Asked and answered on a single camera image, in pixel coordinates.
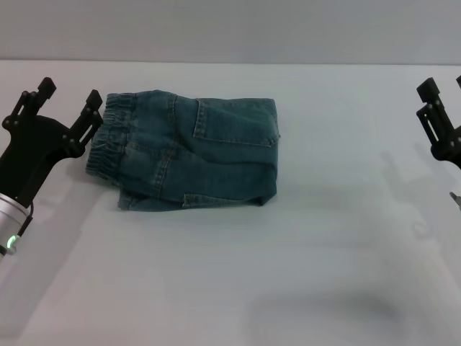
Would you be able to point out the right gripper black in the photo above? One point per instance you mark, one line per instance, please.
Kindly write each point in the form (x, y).
(452, 147)

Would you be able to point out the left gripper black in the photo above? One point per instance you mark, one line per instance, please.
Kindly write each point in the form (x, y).
(32, 151)

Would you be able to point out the blue denim shorts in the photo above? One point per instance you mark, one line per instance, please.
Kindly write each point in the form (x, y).
(201, 151)

